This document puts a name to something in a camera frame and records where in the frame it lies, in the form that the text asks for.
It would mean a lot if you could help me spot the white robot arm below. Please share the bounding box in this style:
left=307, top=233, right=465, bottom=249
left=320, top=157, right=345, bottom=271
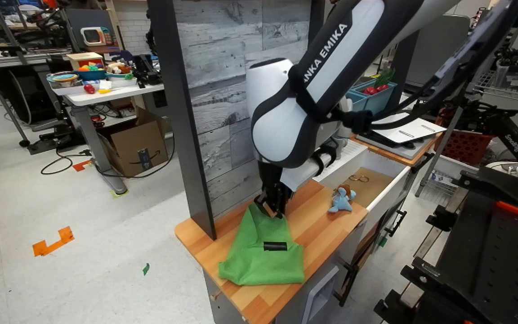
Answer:
left=246, top=0, right=458, bottom=217

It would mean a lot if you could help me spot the blue bin with red items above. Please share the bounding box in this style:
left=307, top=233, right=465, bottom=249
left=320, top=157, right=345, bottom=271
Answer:
left=347, top=82, right=395, bottom=118

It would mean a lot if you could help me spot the dark left frame post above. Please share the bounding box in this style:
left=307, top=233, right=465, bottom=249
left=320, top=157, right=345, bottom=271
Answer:
left=147, top=0, right=215, bottom=240

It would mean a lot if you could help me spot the black cabinet handle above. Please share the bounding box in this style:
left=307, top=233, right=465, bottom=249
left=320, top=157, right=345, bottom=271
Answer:
left=385, top=211, right=406, bottom=238

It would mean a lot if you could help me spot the orange floor tape marker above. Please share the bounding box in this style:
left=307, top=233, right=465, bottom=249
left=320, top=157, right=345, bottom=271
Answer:
left=32, top=227, right=73, bottom=258

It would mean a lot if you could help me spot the red crate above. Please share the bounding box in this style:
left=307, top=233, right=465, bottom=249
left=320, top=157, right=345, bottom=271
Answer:
left=444, top=132, right=491, bottom=166

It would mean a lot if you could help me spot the grey wood-pattern back panel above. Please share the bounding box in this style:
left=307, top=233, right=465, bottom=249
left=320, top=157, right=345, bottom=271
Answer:
left=174, top=0, right=311, bottom=217

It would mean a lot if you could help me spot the white tray board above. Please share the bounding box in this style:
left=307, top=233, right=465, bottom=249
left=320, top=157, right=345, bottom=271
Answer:
left=372, top=112, right=444, bottom=145

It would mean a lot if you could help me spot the cardboard box on floor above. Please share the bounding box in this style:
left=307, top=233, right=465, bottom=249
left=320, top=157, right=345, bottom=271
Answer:
left=99, top=110, right=167, bottom=177

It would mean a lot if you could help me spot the brown cardboard sheet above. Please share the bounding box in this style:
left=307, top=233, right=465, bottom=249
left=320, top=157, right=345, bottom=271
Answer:
left=345, top=168, right=392, bottom=208

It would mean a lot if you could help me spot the blue plush toy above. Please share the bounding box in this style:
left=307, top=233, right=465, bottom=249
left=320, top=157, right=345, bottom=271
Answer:
left=329, top=186, right=356, bottom=213

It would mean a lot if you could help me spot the white sink basin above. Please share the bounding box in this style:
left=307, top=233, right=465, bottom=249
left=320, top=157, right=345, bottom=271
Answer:
left=316, top=143, right=410, bottom=222

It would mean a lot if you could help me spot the white desk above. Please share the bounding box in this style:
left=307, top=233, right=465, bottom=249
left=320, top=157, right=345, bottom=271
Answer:
left=50, top=78, right=167, bottom=197

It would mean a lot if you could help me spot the black equipment cart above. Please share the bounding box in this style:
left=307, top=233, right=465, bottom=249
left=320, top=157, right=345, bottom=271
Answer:
left=374, top=168, right=518, bottom=324

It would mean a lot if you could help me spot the small retro monitor toy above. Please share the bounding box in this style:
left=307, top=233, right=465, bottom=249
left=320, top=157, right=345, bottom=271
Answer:
left=81, top=28, right=108, bottom=47

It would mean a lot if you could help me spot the green cloth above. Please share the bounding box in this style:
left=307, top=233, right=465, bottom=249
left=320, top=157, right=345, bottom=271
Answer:
left=219, top=204, right=305, bottom=287

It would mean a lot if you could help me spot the black floor cable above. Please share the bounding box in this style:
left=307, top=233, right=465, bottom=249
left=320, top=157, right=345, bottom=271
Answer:
left=37, top=150, right=93, bottom=177

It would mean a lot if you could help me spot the toy pile on desk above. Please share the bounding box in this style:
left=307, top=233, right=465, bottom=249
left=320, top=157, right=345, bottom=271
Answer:
left=45, top=51, right=135, bottom=94

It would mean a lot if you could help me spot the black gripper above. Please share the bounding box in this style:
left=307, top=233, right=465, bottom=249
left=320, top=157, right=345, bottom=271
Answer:
left=253, top=163, right=293, bottom=218

